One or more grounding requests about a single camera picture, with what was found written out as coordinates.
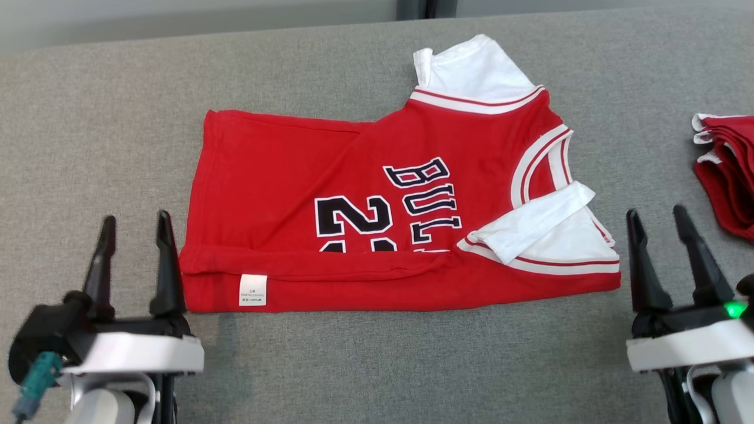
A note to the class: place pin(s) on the folded red garment stack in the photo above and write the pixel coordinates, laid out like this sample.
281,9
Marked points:
733,176

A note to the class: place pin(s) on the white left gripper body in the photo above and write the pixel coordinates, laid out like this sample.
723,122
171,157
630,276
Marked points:
135,353

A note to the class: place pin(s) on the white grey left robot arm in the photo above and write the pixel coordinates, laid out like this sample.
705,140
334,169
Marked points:
100,409

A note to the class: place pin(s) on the red white basketball jersey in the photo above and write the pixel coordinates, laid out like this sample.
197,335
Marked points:
283,176

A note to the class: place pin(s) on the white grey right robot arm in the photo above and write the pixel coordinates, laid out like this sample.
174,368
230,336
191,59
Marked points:
733,400

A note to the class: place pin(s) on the grey double partition post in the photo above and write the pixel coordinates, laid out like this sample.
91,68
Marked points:
412,7

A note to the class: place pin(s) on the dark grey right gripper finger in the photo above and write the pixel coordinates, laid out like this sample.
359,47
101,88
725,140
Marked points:
645,277
707,277

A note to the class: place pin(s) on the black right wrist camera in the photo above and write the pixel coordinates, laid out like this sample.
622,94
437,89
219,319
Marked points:
747,288

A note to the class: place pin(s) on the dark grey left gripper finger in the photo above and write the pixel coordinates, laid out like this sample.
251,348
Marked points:
101,277
168,282

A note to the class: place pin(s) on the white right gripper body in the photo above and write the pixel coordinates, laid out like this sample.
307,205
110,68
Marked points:
683,347

